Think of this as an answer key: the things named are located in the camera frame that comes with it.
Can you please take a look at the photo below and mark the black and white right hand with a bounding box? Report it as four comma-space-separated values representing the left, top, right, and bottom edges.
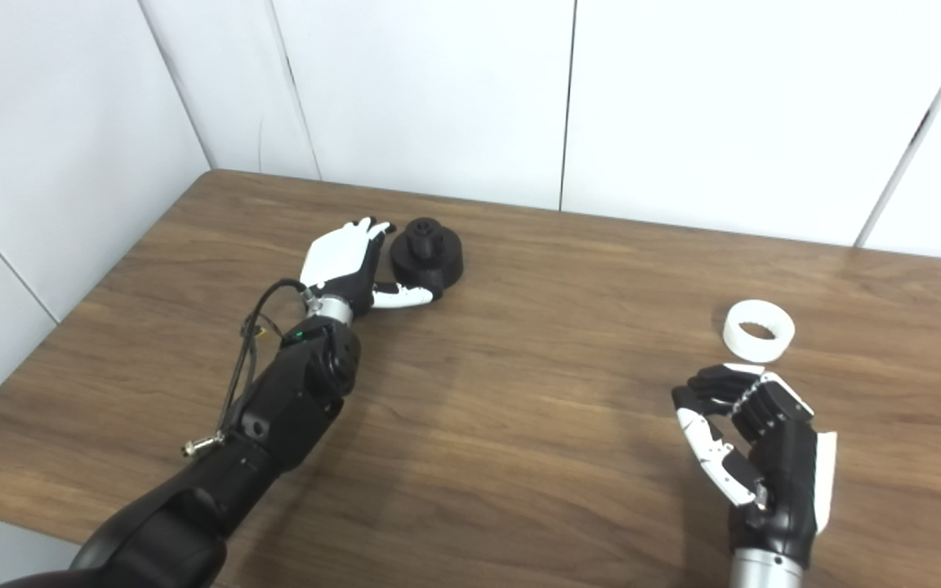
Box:
671, 363, 839, 568

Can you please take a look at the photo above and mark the black and white left hand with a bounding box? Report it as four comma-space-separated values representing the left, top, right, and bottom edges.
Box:
299, 216, 443, 319

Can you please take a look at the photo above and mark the round black plastic part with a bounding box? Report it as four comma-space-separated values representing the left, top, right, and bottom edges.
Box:
390, 216, 465, 296

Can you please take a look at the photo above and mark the white plastic ring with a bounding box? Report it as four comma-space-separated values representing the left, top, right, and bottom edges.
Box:
722, 300, 796, 364

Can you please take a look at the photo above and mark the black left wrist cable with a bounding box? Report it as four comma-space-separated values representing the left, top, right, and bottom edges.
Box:
183, 278, 312, 458

